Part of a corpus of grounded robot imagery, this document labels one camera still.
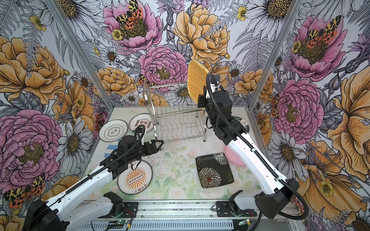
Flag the yellow woven square plate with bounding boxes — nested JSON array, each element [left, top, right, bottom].
[[187, 60, 209, 105]]

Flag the pink round plate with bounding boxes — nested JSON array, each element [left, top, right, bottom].
[[224, 146, 246, 167]]

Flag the black floral square plate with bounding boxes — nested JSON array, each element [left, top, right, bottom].
[[196, 153, 234, 189]]

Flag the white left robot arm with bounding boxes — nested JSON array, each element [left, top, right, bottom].
[[23, 135, 164, 231]]

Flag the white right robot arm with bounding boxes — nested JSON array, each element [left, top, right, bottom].
[[196, 90, 306, 220]]

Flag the chrome two-tier dish rack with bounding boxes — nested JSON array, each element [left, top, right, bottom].
[[143, 80, 207, 142]]

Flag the blue white striped plate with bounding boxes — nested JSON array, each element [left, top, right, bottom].
[[104, 144, 118, 158]]

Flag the white plate red characters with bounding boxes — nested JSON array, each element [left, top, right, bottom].
[[129, 113, 154, 132]]

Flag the white plate green rim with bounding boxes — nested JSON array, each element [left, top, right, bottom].
[[99, 119, 128, 142]]

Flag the white plate orange sunburst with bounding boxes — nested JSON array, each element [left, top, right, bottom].
[[117, 160, 153, 195]]

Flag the white plate green red band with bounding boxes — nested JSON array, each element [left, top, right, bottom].
[[234, 116, 250, 134]]

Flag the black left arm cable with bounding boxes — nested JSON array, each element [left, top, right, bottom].
[[25, 125, 146, 220]]

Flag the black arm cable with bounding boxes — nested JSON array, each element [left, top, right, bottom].
[[206, 73, 310, 220], [25, 125, 146, 220]]

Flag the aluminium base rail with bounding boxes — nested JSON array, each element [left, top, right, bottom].
[[67, 200, 258, 231]]

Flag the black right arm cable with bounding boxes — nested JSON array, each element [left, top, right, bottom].
[[206, 73, 310, 220]]

